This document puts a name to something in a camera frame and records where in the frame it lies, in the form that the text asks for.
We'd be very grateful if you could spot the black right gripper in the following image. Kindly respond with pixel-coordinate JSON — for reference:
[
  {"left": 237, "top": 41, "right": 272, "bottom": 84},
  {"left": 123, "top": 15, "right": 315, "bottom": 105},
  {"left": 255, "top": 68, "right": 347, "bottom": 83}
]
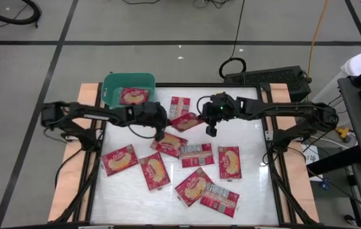
[{"left": 198, "top": 94, "right": 237, "bottom": 138}]

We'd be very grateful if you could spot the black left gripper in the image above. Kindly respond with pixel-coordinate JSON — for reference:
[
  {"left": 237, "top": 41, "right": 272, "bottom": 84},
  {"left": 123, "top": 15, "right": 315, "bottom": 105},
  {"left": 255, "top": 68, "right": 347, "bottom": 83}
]
[{"left": 131, "top": 101, "right": 172, "bottom": 142}]

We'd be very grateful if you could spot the red popcorn bag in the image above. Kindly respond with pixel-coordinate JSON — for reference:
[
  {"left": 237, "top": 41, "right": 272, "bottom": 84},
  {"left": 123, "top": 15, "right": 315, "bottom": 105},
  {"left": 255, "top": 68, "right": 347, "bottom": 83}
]
[
  {"left": 218, "top": 146, "right": 243, "bottom": 180},
  {"left": 119, "top": 87, "right": 151, "bottom": 106},
  {"left": 179, "top": 142, "right": 215, "bottom": 169},
  {"left": 138, "top": 151, "right": 172, "bottom": 193},
  {"left": 199, "top": 182, "right": 241, "bottom": 219},
  {"left": 169, "top": 111, "right": 205, "bottom": 133},
  {"left": 174, "top": 167, "right": 214, "bottom": 208},
  {"left": 100, "top": 144, "right": 139, "bottom": 177},
  {"left": 167, "top": 96, "right": 191, "bottom": 121},
  {"left": 149, "top": 132, "right": 189, "bottom": 159}
]

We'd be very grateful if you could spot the teal plastic basket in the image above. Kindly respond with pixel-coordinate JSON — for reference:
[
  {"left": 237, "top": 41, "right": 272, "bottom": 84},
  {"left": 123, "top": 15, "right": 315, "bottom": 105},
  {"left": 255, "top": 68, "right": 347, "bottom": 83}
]
[{"left": 100, "top": 72, "right": 157, "bottom": 111}]

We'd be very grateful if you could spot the black vented equipment case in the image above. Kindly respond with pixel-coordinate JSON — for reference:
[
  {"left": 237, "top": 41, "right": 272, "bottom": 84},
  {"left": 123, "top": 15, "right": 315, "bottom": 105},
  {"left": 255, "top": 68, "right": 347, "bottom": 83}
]
[{"left": 224, "top": 66, "right": 312, "bottom": 104}]

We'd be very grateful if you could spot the white paper sheet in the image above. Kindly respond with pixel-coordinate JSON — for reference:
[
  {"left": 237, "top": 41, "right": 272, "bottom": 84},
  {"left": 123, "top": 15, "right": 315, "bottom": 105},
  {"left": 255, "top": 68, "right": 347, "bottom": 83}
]
[{"left": 303, "top": 152, "right": 320, "bottom": 166}]

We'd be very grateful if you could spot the black desk support beam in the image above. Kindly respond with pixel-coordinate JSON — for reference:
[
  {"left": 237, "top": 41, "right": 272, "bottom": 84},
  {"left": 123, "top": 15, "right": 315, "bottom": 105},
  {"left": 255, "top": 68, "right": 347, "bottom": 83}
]
[{"left": 306, "top": 144, "right": 361, "bottom": 177}]

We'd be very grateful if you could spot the yellow plug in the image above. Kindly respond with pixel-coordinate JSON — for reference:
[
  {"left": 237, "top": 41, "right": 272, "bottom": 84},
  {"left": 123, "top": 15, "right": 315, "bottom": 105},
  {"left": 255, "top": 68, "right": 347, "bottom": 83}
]
[{"left": 335, "top": 126, "right": 351, "bottom": 141}]

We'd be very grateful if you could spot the black aluminium table frame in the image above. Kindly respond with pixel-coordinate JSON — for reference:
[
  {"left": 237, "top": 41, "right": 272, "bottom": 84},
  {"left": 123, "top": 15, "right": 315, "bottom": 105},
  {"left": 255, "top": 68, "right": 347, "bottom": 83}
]
[{"left": 48, "top": 81, "right": 320, "bottom": 229}]

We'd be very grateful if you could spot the black coiled floor cable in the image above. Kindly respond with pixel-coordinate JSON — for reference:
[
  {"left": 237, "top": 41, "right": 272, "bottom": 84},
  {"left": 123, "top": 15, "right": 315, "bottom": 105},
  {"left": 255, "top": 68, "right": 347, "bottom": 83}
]
[{"left": 218, "top": 0, "right": 247, "bottom": 80}]

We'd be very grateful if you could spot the black cable tangle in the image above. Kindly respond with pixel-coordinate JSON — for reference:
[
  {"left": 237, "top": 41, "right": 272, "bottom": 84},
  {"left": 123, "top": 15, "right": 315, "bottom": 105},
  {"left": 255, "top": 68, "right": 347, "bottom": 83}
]
[{"left": 193, "top": 0, "right": 236, "bottom": 10}]

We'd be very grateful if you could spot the yellow hanging cable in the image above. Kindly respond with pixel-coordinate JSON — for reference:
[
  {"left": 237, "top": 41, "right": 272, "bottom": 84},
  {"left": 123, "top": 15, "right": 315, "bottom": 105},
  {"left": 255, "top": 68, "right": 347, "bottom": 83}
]
[{"left": 306, "top": 0, "right": 330, "bottom": 80}]

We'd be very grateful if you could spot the thin black cable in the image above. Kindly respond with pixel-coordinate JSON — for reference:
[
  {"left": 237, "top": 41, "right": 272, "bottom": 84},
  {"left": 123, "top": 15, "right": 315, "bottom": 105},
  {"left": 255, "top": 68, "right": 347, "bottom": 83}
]
[{"left": 119, "top": 0, "right": 163, "bottom": 6}]

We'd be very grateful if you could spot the thick black hose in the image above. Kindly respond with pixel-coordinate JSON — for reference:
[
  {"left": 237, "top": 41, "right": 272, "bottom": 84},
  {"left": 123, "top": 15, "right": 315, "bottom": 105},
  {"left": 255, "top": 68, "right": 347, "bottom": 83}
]
[{"left": 0, "top": 0, "right": 42, "bottom": 28}]

